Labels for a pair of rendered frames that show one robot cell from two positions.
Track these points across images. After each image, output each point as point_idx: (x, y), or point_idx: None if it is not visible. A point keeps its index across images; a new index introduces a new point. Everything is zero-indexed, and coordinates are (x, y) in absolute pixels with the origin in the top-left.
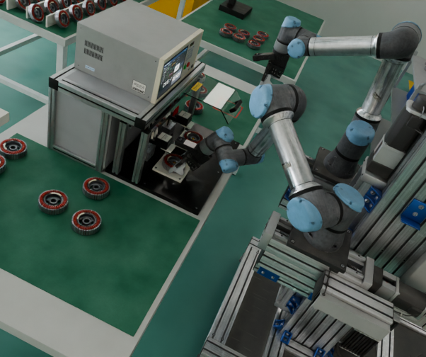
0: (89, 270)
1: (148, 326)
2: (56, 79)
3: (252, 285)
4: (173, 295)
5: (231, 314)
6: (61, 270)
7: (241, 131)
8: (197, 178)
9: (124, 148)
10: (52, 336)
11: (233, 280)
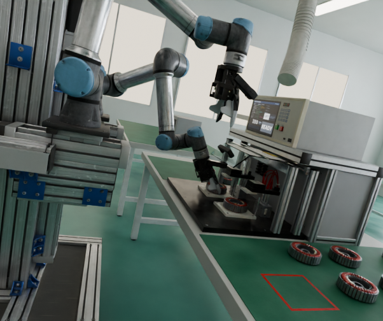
0: (183, 164)
1: (142, 280)
2: None
3: (75, 289)
4: (140, 305)
5: (88, 262)
6: (191, 164)
7: (224, 253)
8: (193, 190)
9: (253, 196)
10: (171, 156)
11: (100, 280)
